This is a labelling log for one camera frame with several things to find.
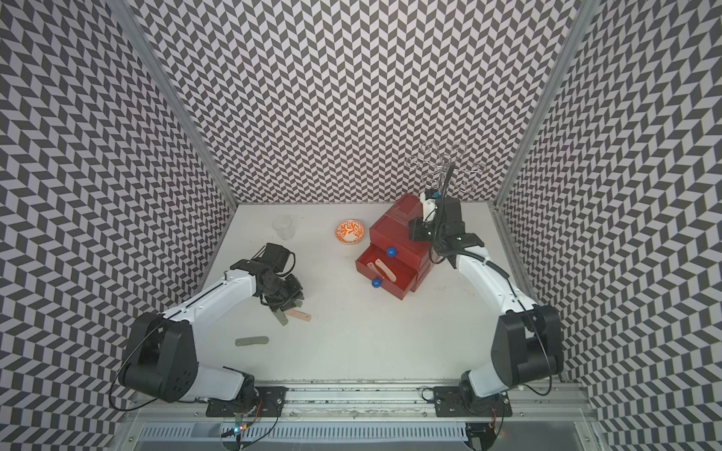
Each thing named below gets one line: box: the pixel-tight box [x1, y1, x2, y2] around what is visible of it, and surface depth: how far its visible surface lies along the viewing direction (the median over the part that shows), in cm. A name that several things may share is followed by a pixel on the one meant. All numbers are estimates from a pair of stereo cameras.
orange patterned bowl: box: [334, 219, 365, 246], surface depth 108 cm
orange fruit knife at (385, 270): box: [375, 258, 397, 283], surface depth 92 cm
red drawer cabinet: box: [355, 192, 433, 300], surface depth 87 cm
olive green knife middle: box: [272, 310, 289, 327], surface depth 91 cm
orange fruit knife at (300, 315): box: [286, 309, 313, 323], surface depth 91 cm
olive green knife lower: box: [235, 335, 270, 347], surface depth 84 cm
